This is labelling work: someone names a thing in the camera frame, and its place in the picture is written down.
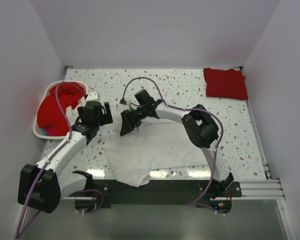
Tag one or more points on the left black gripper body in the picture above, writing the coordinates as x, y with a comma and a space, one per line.
98, 124

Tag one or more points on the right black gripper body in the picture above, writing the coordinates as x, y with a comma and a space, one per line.
139, 115

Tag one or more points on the white t shirt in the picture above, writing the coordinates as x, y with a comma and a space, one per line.
157, 144

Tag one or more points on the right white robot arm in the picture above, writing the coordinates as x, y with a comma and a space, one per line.
199, 125

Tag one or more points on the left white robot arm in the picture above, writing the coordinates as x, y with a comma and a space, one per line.
41, 186

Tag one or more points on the white clothes in basket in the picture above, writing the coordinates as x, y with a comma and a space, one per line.
72, 113

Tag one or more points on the red clothes in basket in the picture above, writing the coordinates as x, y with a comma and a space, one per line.
52, 107

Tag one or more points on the white perforated laundry basket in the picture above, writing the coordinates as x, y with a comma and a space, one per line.
47, 112

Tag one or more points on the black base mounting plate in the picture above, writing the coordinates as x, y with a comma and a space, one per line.
157, 192

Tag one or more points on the folded red t shirt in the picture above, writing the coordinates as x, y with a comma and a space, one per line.
228, 84

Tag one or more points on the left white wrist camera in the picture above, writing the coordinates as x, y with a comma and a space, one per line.
92, 96

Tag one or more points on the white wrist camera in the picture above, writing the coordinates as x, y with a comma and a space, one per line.
125, 101
92, 96

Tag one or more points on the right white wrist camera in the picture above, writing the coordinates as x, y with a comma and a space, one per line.
125, 101

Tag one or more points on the aluminium frame rail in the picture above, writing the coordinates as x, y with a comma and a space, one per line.
251, 190

